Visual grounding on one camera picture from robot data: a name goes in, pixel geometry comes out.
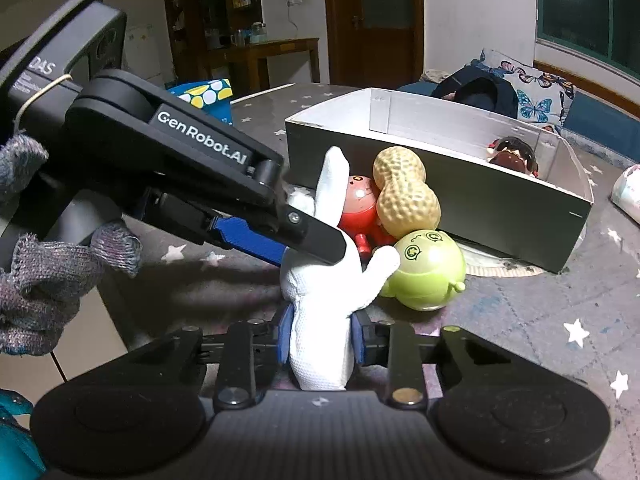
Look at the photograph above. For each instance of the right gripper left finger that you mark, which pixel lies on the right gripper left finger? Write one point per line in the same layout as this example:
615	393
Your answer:
249	354

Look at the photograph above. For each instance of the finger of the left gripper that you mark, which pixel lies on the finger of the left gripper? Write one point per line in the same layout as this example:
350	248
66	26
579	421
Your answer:
295	224

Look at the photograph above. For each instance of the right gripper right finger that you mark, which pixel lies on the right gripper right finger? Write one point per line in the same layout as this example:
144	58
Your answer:
394	346

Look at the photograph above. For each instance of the white plush rabbit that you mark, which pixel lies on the white plush rabbit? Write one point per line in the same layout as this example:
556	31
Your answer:
324	297

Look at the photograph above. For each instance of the red round toy figure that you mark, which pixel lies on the red round toy figure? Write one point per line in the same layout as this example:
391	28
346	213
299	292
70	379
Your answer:
360	217

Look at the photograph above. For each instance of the green round toy figure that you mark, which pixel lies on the green round toy figure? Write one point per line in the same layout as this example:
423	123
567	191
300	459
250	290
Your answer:
431	272

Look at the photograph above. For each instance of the tan peanut toy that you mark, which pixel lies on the tan peanut toy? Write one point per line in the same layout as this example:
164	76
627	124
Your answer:
405	202

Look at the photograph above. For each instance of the black-haired girl doll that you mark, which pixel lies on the black-haired girl doll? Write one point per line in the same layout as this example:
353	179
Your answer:
511	152

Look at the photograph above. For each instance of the grey knit gloved hand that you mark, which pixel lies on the grey knit gloved hand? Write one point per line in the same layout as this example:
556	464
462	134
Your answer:
42	281

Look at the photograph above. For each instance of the white refrigerator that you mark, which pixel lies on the white refrigerator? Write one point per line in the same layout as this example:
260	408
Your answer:
141	55

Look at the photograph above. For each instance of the blue yellow tissue box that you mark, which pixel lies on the blue yellow tissue box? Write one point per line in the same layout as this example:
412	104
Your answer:
213	97

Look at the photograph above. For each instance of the dark wooden shelf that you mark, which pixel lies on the dark wooden shelf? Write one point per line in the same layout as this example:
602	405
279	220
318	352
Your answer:
198	27

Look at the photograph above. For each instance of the wooden side table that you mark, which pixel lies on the wooden side table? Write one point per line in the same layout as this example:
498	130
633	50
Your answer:
251	62

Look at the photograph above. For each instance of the grey cardboard box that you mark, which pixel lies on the grey cardboard box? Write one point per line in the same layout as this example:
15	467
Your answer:
534	219

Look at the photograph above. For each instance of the dark blue backpack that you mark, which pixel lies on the dark blue backpack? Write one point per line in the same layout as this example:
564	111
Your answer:
474	87

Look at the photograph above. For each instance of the brown wooden door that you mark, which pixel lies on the brown wooden door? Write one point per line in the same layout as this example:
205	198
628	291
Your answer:
375	43

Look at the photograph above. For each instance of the butterfly print pillow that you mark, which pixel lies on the butterfly print pillow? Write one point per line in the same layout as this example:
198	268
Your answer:
543	97

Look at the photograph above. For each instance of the pink tissue pack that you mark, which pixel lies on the pink tissue pack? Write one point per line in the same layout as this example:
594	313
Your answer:
626	192

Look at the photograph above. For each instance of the blue sofa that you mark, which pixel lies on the blue sofa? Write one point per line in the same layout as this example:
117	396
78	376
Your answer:
599	125

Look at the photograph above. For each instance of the green framed window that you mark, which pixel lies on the green framed window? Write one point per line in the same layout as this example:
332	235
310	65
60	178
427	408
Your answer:
607	30

